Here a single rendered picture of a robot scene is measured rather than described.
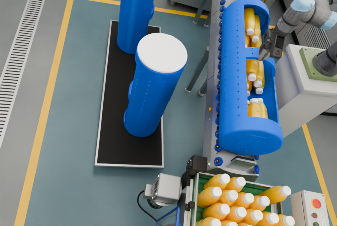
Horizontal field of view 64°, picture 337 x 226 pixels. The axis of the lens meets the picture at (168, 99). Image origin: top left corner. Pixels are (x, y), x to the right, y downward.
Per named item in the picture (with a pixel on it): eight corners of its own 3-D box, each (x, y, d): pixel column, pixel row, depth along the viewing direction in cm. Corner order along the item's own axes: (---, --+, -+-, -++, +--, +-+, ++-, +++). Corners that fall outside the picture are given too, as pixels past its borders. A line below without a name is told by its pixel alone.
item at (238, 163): (243, 166, 135) (256, 159, 125) (244, 171, 134) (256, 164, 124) (225, 163, 134) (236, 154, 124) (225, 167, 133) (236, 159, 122)
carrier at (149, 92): (159, 109, 231) (126, 103, 227) (188, 39, 158) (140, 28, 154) (156, 140, 216) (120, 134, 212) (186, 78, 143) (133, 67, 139)
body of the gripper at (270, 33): (275, 40, 130) (290, 21, 120) (277, 53, 126) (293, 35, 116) (261, 36, 129) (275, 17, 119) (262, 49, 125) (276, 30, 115)
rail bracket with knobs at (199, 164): (204, 164, 134) (211, 158, 125) (203, 179, 130) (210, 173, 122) (184, 161, 133) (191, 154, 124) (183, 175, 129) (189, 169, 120)
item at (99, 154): (158, 36, 295) (161, 26, 282) (160, 173, 219) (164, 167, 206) (110, 29, 284) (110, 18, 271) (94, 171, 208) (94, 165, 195)
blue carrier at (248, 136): (256, 37, 183) (278, 3, 159) (264, 160, 137) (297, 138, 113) (215, 27, 181) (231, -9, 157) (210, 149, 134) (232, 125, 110)
